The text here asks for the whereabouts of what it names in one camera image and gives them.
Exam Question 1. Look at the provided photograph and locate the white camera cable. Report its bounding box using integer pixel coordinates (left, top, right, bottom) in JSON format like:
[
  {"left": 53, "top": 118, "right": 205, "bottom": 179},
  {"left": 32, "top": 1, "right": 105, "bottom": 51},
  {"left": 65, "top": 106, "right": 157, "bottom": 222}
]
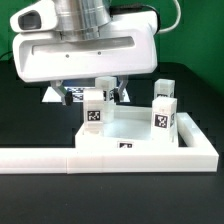
[{"left": 156, "top": 0, "right": 183, "bottom": 35}]

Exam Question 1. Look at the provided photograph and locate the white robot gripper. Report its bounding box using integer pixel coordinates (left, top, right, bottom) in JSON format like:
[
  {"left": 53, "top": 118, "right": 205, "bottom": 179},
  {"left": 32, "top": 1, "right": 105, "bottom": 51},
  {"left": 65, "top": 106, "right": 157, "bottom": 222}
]
[{"left": 10, "top": 0, "right": 159, "bottom": 106}]

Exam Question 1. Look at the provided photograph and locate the white L-shaped obstacle fence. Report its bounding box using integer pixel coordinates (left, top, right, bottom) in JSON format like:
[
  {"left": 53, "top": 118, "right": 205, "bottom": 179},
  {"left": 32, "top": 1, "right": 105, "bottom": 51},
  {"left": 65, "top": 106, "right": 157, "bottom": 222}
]
[{"left": 0, "top": 113, "right": 219, "bottom": 174}]

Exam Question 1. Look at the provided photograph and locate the white marker sheet with tags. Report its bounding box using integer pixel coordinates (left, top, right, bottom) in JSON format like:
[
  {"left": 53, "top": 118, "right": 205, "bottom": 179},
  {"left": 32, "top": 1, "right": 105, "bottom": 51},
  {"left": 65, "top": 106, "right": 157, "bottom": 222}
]
[{"left": 42, "top": 86, "right": 130, "bottom": 103}]

